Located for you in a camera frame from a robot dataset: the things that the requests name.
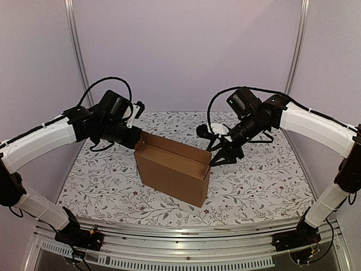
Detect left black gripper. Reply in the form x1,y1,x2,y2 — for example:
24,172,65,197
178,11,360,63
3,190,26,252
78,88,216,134
99,120,142,150

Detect brown cardboard box sheet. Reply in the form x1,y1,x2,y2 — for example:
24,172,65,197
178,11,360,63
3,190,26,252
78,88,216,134
134,132,212,208

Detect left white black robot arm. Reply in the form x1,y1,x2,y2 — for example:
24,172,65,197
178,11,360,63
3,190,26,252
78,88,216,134
1,90,145,245

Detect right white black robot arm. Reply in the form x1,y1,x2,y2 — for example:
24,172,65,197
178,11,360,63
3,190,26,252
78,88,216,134
197,86,360,246

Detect floral patterned table mat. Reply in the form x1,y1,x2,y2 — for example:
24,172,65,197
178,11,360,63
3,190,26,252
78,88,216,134
57,130,315,227

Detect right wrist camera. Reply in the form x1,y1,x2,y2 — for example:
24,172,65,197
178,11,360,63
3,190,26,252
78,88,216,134
196,123,230,140

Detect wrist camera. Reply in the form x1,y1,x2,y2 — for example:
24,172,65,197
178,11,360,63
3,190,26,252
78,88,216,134
196,123,230,140
124,101,145,128

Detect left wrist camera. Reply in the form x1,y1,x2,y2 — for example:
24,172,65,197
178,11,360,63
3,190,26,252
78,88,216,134
124,101,145,128

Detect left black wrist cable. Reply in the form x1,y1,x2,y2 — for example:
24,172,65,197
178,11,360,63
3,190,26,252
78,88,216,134
77,76,133,107

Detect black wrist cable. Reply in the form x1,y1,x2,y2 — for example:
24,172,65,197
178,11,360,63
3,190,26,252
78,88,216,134
206,86,283,133
77,76,133,107

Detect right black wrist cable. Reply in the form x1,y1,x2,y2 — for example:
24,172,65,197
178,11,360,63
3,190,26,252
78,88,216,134
206,86,283,133

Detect left aluminium frame post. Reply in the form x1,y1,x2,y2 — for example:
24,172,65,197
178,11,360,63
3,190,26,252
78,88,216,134
64,0,90,93

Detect aluminium frame post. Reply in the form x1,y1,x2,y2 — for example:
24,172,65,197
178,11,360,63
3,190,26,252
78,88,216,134
285,0,310,95
64,0,90,93

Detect aluminium front rail base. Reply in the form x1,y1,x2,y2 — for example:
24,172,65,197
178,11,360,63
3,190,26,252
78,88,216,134
24,218,353,270

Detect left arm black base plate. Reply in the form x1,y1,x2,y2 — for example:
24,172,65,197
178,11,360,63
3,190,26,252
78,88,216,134
55,227,104,251

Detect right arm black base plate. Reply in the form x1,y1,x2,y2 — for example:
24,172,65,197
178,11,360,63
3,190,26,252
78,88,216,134
271,229,321,252

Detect right aluminium frame post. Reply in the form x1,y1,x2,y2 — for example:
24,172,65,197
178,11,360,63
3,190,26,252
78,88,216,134
285,0,310,95

